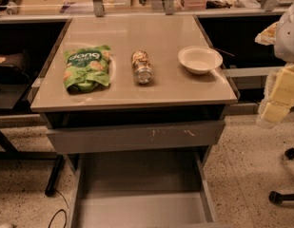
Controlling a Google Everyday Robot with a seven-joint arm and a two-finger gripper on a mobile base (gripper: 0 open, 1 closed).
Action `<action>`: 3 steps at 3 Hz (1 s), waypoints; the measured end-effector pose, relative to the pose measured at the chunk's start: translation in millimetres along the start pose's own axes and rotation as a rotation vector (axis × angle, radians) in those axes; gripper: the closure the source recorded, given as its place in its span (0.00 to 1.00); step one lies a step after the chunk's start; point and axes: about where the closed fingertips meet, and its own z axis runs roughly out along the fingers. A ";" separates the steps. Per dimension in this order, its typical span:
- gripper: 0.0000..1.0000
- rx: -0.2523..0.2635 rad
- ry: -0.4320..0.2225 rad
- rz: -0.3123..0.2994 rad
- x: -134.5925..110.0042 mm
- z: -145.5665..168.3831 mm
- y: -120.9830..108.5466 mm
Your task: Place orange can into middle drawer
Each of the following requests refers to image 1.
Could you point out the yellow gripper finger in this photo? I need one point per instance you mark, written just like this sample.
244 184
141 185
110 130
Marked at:
279 97

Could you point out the orange soda can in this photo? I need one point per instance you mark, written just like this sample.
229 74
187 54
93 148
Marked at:
142 69

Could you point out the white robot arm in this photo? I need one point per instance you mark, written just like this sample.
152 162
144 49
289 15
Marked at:
281 35

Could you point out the closed grey top drawer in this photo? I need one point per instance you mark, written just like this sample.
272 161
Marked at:
135 137

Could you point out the open grey middle drawer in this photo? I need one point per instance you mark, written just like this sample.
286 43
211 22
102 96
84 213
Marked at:
142 189

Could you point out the white bowl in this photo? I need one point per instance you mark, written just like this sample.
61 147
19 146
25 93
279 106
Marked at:
199 60

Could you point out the black office chair base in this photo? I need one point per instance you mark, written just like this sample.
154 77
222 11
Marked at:
282 192

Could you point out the green chip bag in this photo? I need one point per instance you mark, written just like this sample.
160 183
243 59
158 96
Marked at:
86 68

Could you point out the black table leg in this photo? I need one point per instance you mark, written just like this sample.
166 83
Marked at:
53 177

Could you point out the black side table left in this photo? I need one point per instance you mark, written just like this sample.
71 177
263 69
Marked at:
26 51

